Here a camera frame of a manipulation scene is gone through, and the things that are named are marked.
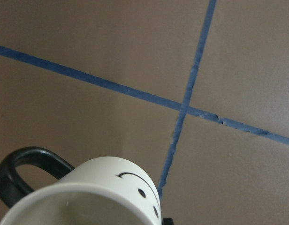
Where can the white smiley mug black handle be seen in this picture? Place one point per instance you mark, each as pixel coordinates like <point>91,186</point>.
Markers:
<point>101,191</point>

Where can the blue tape strip crosswise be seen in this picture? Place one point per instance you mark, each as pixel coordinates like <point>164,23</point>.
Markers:
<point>101,82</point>

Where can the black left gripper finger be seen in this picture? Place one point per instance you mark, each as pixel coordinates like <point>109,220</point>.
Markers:
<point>167,221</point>

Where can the blue tape strip lengthwise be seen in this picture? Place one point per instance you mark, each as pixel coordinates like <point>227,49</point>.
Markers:
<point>187,96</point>

